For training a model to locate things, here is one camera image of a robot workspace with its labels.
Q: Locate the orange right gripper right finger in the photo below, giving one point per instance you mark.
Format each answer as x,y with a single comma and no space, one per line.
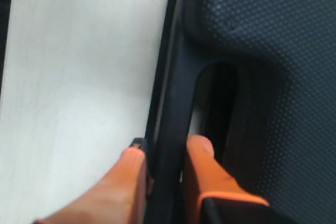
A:
212,195

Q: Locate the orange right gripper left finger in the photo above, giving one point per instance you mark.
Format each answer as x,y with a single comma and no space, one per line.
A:
118,197

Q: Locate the black plastic tool case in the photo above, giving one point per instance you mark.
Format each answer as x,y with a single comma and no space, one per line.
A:
256,78

